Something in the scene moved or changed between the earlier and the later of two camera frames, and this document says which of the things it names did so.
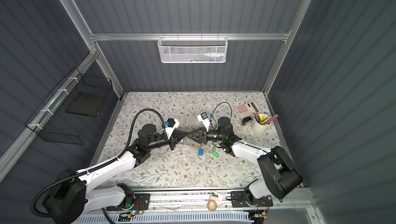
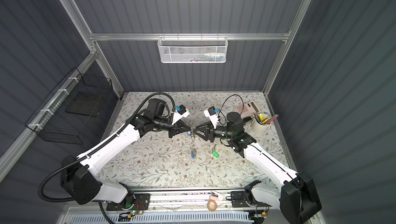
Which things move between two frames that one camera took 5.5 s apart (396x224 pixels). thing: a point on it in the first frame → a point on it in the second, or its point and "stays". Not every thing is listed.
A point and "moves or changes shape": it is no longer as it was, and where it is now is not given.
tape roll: x=212 y=205 stays
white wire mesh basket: x=192 y=49 stays
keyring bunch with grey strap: x=200 y=151 moves or changes shape
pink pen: x=273 y=118 stays
